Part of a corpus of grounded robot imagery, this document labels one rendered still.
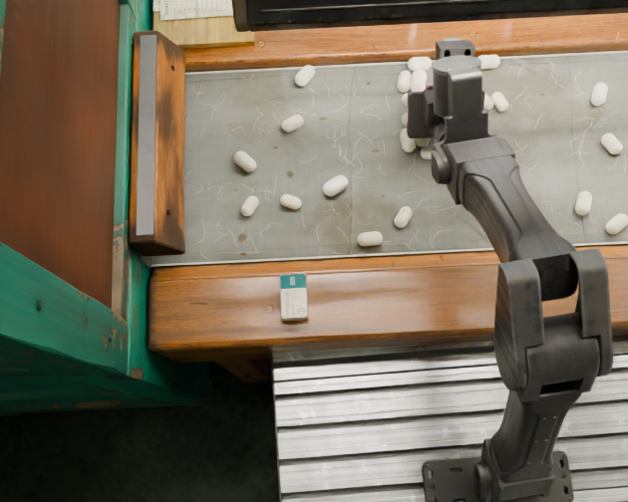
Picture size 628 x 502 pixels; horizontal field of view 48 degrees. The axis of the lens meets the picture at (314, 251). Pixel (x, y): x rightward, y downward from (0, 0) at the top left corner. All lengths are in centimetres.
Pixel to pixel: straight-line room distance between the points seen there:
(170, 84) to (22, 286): 47
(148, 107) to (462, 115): 40
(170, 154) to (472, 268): 43
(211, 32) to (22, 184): 52
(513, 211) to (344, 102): 42
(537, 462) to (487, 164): 33
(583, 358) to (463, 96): 33
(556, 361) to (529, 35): 59
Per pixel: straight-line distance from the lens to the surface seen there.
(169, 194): 93
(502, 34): 112
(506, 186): 76
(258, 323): 94
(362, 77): 109
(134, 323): 91
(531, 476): 88
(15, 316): 59
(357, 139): 104
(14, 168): 64
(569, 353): 68
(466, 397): 104
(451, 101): 85
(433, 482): 102
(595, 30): 117
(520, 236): 69
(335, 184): 99
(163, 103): 97
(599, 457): 109
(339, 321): 94
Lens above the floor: 169
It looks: 75 degrees down
